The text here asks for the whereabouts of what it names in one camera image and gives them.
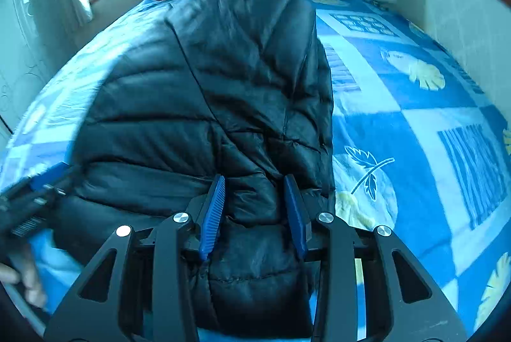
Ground black puffer jacket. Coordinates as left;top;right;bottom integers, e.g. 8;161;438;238
52;0;336;338

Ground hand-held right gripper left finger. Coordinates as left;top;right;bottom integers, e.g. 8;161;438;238
43;174;226;342

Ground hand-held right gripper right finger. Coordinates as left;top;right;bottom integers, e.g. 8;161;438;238
283;174;469;342

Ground person's left hand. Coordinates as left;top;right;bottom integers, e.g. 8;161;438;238
0;240;49;308

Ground blue patterned bed sheet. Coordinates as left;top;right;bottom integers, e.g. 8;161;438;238
0;0;511;342

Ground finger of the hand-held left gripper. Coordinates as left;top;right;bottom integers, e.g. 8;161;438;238
29;161;81;191

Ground frosted glass wardrobe door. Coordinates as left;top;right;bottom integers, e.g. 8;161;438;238
0;0;76;135

